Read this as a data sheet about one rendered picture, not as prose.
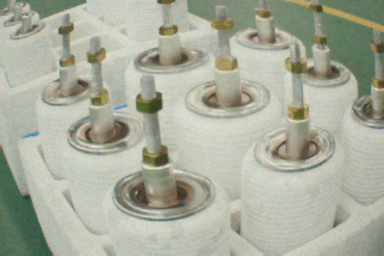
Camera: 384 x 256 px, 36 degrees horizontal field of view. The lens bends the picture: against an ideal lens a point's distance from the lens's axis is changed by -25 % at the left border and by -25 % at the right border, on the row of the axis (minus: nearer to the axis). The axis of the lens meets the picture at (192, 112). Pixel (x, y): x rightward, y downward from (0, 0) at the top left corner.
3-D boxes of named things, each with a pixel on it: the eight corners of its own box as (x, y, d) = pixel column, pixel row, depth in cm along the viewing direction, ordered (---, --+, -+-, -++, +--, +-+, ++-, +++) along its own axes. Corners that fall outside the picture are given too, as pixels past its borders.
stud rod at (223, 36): (226, 81, 66) (218, 5, 63) (235, 83, 65) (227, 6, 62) (220, 85, 65) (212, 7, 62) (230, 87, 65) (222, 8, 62)
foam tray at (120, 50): (134, 66, 146) (131, -11, 138) (236, 142, 114) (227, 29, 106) (-9, 116, 131) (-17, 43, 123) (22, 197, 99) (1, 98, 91)
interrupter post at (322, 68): (323, 70, 72) (321, 42, 71) (335, 77, 70) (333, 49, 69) (309, 74, 71) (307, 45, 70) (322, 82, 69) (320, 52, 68)
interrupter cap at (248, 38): (282, 30, 84) (281, 25, 84) (307, 50, 78) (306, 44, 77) (225, 35, 83) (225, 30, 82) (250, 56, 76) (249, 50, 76)
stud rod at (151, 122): (161, 175, 52) (150, 72, 49) (168, 181, 51) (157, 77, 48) (149, 179, 51) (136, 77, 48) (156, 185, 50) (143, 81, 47)
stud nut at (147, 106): (157, 99, 50) (156, 87, 50) (169, 108, 49) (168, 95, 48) (130, 108, 49) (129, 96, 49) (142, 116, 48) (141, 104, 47)
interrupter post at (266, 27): (272, 38, 82) (269, 13, 80) (280, 44, 79) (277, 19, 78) (254, 39, 81) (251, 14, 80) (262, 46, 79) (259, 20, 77)
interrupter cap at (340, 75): (325, 59, 75) (325, 53, 75) (361, 80, 69) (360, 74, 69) (278, 71, 72) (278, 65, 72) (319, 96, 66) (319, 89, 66)
